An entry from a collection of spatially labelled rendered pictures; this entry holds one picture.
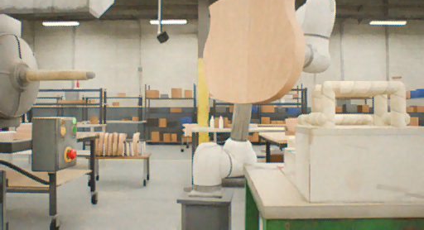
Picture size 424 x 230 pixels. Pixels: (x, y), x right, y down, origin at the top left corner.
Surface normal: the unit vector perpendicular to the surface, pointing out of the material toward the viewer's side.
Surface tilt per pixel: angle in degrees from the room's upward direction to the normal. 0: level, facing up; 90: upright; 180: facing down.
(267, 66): 90
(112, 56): 90
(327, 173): 90
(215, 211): 90
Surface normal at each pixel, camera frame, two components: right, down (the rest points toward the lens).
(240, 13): -0.73, -0.01
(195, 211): -0.14, -0.02
